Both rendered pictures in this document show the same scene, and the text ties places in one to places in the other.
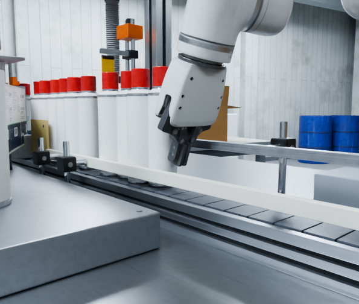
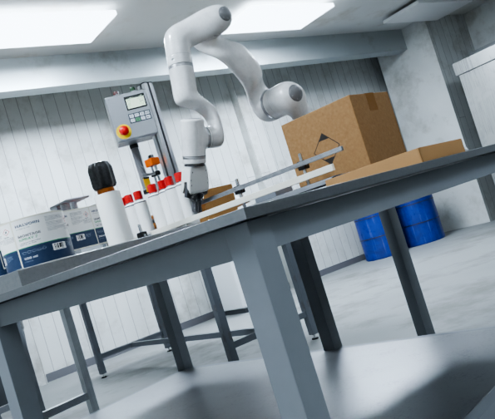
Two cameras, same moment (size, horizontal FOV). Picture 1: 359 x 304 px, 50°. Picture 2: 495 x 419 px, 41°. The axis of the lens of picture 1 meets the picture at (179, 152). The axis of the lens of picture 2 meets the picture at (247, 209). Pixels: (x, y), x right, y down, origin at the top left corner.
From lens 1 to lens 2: 1.78 m
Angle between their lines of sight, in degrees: 11
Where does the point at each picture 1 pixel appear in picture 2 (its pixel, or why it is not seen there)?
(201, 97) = (199, 179)
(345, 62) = not seen: hidden behind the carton
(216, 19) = (195, 147)
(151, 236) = not seen: hidden behind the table
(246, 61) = (256, 154)
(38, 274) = not seen: hidden behind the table
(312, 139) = (373, 226)
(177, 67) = (185, 170)
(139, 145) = (177, 211)
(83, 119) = (141, 214)
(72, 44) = (32, 197)
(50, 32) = (2, 190)
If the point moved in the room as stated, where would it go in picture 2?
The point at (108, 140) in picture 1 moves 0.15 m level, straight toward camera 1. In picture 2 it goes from (160, 217) to (165, 212)
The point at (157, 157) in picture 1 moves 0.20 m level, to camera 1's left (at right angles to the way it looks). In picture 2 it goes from (187, 213) to (134, 229)
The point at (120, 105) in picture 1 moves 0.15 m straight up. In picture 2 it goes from (162, 197) to (150, 159)
